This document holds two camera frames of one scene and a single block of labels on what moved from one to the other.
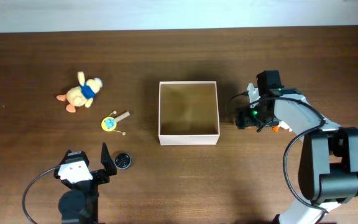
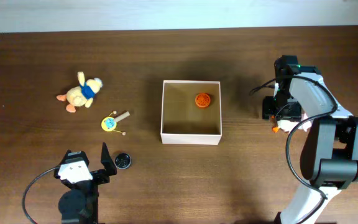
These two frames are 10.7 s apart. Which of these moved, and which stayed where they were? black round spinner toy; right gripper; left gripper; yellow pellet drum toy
Moved: right gripper
Stayed: yellow pellet drum toy; black round spinner toy; left gripper
